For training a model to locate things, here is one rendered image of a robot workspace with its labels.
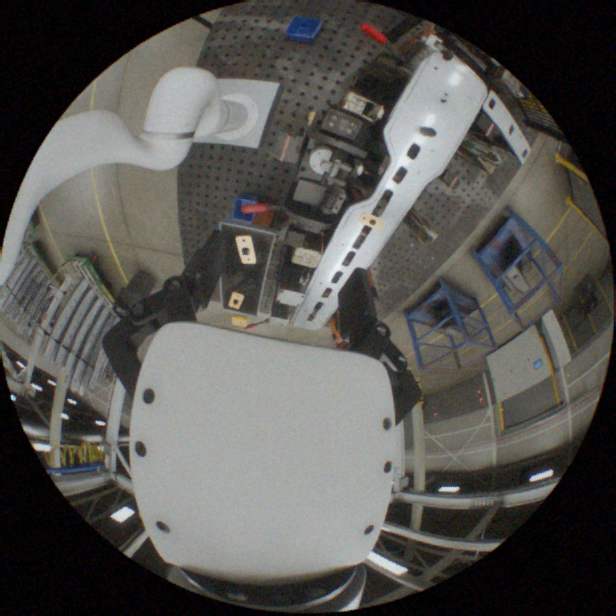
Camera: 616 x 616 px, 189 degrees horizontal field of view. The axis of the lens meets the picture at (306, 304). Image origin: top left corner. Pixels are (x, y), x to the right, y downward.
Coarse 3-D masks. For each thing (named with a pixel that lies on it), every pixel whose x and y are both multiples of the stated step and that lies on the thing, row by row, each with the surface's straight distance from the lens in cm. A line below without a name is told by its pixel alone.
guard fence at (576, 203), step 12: (576, 168) 333; (576, 180) 351; (588, 180) 323; (576, 192) 377; (588, 192) 347; (576, 204) 401; (588, 204) 371; (588, 216) 393; (600, 216) 365; (600, 228) 384
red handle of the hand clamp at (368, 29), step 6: (366, 24) 48; (366, 30) 47; (372, 30) 47; (372, 36) 48; (378, 36) 48; (384, 36) 50; (378, 42) 50; (384, 42) 49; (390, 48) 50; (396, 48) 52; (396, 54) 52; (402, 54) 53; (402, 60) 53
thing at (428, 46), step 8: (424, 40) 43; (432, 40) 43; (440, 40) 44; (416, 48) 49; (424, 48) 43; (432, 48) 42; (440, 48) 44; (408, 56) 55; (416, 56) 47; (424, 56) 46; (448, 56) 43; (408, 64) 52; (416, 64) 50
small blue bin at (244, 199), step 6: (240, 198) 85; (246, 198) 86; (252, 198) 87; (258, 198) 91; (234, 204) 86; (240, 204) 95; (246, 204) 94; (234, 210) 88; (240, 210) 96; (234, 216) 90; (240, 216) 91; (246, 216) 92; (252, 216) 86
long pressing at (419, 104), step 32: (448, 64) 71; (416, 96) 61; (448, 96) 67; (480, 96) 76; (384, 128) 56; (416, 128) 60; (448, 128) 65; (416, 160) 60; (448, 160) 66; (416, 192) 63; (352, 224) 61; (320, 288) 79; (320, 320) 99
